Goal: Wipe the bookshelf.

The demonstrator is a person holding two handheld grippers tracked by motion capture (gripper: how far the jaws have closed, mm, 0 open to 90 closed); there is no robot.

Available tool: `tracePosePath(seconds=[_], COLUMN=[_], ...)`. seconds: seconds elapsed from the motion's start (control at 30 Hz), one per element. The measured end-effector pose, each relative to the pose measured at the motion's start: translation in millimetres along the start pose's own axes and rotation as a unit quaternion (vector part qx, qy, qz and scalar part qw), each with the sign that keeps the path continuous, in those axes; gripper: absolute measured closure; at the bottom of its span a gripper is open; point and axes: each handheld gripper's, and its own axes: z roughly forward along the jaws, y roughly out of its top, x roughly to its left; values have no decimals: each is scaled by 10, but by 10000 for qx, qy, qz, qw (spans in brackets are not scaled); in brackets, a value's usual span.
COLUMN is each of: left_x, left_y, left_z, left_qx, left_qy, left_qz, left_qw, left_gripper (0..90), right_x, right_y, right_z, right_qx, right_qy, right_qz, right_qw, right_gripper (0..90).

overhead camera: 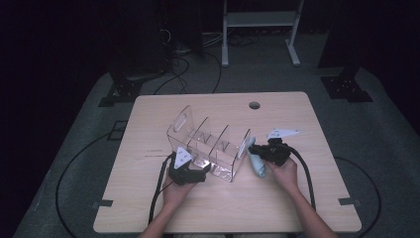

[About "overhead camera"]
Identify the light blue cleaning cloth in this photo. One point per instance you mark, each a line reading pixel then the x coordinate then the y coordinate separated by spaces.
pixel 259 167

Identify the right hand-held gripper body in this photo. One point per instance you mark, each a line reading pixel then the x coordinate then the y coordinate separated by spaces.
pixel 275 152

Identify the person's right hand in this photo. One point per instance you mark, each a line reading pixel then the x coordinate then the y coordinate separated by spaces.
pixel 287 177

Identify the grey floor mat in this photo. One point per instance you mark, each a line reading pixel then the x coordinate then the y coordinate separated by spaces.
pixel 264 79

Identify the white metal stand frame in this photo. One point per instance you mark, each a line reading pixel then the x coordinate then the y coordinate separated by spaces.
pixel 261 19

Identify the black stand base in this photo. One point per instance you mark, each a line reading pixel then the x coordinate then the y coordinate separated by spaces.
pixel 124 91
pixel 346 87

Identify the dark tape strip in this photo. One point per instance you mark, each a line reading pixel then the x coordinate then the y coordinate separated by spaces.
pixel 102 203
pixel 349 201

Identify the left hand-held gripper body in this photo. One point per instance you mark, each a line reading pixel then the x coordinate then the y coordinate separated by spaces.
pixel 183 173

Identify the clear acrylic divided organizer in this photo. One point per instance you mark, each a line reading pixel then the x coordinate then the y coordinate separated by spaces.
pixel 211 145

